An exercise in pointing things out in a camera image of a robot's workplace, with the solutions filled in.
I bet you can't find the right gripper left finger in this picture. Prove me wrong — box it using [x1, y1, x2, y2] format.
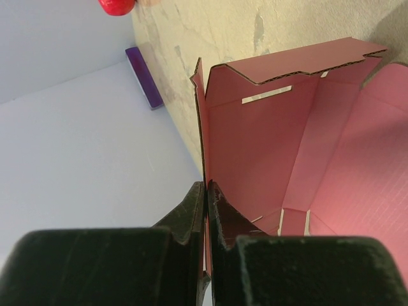
[1, 182, 210, 305]

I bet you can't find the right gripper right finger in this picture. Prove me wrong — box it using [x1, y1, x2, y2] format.
[207, 182, 407, 305]

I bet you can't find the pink paper box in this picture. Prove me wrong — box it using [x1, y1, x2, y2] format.
[191, 38, 407, 276]

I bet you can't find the purple box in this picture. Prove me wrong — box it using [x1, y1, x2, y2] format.
[125, 47, 164, 110]

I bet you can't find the red apple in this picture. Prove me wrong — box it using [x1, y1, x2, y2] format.
[98, 0, 136, 17]

